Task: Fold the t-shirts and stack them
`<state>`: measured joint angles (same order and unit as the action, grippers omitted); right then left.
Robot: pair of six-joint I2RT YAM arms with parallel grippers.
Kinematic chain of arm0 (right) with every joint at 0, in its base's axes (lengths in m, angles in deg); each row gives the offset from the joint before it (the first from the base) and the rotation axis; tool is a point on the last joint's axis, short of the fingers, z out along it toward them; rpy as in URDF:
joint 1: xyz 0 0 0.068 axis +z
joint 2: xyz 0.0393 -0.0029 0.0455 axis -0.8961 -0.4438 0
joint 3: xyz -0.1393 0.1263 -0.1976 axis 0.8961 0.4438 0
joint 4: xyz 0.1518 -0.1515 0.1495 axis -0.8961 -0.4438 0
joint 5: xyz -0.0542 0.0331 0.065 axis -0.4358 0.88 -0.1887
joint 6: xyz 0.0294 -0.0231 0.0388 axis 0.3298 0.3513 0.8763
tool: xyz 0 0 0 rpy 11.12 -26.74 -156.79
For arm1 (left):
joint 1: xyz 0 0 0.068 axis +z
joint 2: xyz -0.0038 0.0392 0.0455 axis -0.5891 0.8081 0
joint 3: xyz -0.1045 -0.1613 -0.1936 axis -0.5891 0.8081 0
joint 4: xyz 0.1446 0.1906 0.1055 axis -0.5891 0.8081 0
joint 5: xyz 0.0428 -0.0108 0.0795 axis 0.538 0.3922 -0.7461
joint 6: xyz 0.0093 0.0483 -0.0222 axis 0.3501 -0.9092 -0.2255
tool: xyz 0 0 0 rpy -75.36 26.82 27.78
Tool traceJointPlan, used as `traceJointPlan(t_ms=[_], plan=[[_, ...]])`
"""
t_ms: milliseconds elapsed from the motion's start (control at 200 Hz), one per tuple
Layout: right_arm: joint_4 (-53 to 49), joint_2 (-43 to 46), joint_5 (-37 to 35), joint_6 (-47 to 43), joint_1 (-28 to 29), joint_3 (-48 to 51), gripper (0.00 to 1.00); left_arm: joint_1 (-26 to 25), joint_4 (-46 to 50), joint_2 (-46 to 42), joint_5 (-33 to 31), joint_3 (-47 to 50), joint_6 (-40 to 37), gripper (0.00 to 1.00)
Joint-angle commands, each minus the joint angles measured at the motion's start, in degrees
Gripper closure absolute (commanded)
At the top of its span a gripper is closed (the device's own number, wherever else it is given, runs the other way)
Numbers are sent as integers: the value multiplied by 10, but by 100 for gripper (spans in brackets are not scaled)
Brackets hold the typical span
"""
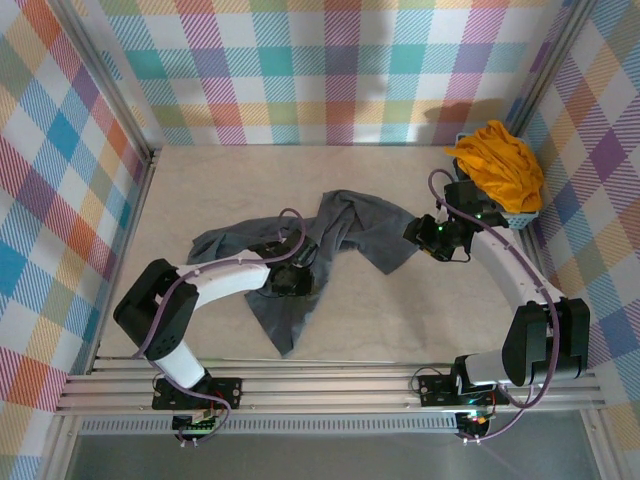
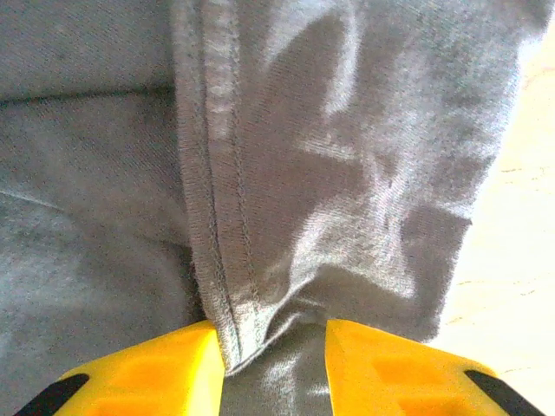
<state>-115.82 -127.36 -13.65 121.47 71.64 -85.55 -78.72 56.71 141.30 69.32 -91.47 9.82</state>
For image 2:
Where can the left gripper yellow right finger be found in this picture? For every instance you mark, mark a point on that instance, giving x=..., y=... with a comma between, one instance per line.
x=390, y=381

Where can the grey t-shirt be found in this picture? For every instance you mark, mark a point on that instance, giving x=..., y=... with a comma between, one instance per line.
x=130, y=173

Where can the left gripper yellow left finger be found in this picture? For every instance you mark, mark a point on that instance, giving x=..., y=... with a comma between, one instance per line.
x=143, y=381

